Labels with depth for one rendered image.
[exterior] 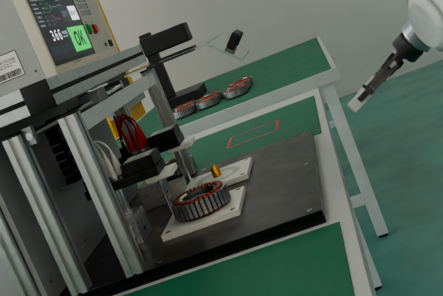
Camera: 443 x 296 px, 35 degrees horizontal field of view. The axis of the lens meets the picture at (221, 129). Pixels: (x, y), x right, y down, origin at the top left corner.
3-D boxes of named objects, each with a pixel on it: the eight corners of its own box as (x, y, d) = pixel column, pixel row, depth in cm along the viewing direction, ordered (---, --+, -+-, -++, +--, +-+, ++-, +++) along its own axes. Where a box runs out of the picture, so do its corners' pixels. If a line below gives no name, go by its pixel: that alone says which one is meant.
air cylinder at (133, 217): (152, 229, 138) (142, 204, 137) (145, 242, 130) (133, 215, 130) (129, 237, 139) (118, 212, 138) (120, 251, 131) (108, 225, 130)
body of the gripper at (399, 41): (422, 55, 171) (396, 82, 176) (426, 48, 179) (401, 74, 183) (399, 34, 172) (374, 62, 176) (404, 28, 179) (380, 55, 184)
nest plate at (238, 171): (252, 161, 162) (250, 156, 162) (248, 178, 147) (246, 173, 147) (193, 182, 164) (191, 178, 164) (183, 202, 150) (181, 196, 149)
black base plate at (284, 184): (314, 137, 172) (310, 128, 172) (326, 222, 109) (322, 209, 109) (140, 200, 180) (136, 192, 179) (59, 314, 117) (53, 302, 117)
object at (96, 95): (109, 100, 152) (102, 82, 151) (102, 104, 146) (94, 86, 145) (91, 107, 152) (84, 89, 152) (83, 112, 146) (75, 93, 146)
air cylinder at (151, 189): (173, 194, 161) (163, 172, 160) (167, 204, 154) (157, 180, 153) (153, 201, 162) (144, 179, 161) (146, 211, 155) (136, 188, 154)
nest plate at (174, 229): (246, 190, 138) (244, 185, 138) (240, 215, 124) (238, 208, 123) (176, 215, 141) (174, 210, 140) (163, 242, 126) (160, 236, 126)
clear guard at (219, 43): (250, 50, 164) (240, 26, 164) (243, 60, 141) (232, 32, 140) (124, 99, 170) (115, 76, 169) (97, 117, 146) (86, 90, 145)
